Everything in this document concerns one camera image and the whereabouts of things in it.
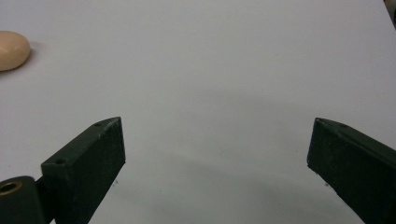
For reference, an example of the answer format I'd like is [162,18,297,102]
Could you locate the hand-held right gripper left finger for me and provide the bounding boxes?
[40,116,127,224]

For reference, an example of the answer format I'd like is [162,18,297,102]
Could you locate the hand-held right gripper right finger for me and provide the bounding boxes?
[306,117,396,224]

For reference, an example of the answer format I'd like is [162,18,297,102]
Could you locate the beige egg-shaped object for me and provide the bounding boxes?
[0,30,32,72]

